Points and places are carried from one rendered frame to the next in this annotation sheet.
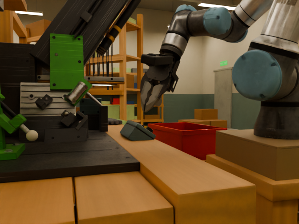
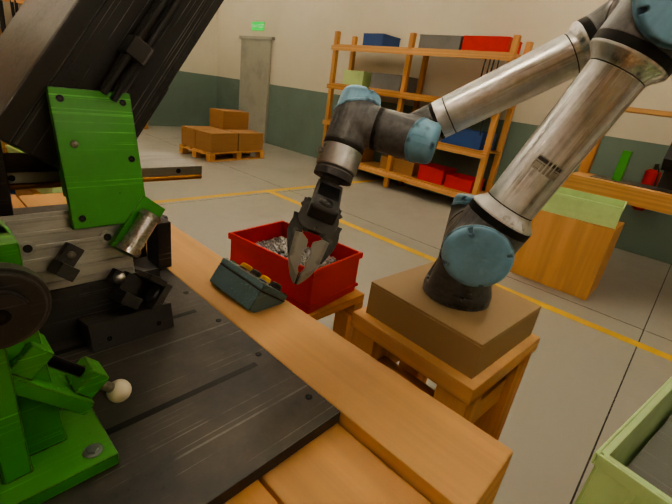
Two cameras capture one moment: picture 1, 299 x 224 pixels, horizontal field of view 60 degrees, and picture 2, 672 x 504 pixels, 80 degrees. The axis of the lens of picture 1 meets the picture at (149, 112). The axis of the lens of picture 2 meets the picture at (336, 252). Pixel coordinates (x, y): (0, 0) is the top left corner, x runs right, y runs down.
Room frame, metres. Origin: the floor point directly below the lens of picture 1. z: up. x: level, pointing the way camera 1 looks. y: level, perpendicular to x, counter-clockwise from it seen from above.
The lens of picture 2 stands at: (0.20, 0.29, 1.32)
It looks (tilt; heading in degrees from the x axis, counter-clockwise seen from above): 22 degrees down; 328
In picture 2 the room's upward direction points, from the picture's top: 8 degrees clockwise
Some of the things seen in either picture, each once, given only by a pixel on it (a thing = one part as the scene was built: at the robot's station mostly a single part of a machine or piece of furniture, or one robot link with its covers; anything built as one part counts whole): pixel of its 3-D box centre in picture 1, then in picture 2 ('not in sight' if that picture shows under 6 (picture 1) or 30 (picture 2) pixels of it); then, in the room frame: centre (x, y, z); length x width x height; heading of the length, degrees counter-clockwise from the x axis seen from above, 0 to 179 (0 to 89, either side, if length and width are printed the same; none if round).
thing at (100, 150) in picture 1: (51, 136); (58, 296); (1.02, 0.39, 0.89); 1.10 x 0.42 x 0.02; 18
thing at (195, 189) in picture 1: (121, 148); (195, 289); (1.10, 0.12, 0.82); 1.50 x 0.14 x 0.15; 18
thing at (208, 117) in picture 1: (202, 122); (223, 133); (7.34, -1.50, 0.37); 1.20 x 0.80 x 0.74; 116
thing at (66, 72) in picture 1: (66, 62); (94, 155); (0.97, 0.31, 1.17); 0.13 x 0.12 x 0.20; 18
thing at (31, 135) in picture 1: (26, 130); (106, 385); (0.64, 0.31, 0.96); 0.06 x 0.03 x 0.06; 108
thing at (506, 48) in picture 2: not in sight; (405, 116); (5.34, -3.76, 1.10); 3.01 x 0.55 x 2.20; 18
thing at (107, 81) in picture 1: (76, 81); (91, 167); (1.12, 0.32, 1.11); 0.39 x 0.16 x 0.03; 108
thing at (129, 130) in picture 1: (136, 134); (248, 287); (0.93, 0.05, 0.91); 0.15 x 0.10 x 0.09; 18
